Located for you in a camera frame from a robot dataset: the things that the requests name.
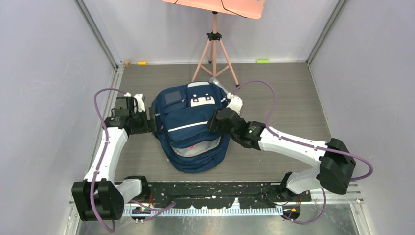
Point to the pink music stand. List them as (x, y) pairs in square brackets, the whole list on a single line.
[(247, 9)]

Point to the green tape piece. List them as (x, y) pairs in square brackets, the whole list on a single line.
[(262, 61)]

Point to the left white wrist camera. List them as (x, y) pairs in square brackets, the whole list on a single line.
[(138, 102)]

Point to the silver microphone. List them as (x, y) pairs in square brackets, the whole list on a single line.
[(216, 82)]

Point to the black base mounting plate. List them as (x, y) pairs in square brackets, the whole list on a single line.
[(218, 195)]

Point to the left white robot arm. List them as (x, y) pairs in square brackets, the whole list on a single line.
[(98, 196)]

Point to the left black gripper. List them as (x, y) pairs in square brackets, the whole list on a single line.
[(151, 126)]

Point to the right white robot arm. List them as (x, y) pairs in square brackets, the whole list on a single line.
[(331, 166)]

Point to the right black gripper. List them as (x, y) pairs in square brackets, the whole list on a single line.
[(215, 126)]

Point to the small cork piece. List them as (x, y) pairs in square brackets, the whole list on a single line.
[(127, 63)]

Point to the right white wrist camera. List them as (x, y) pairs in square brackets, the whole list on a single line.
[(235, 103)]

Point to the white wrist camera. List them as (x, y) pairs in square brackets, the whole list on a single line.
[(235, 103), (138, 102)]

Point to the navy blue student backpack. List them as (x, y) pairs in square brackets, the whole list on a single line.
[(182, 115)]

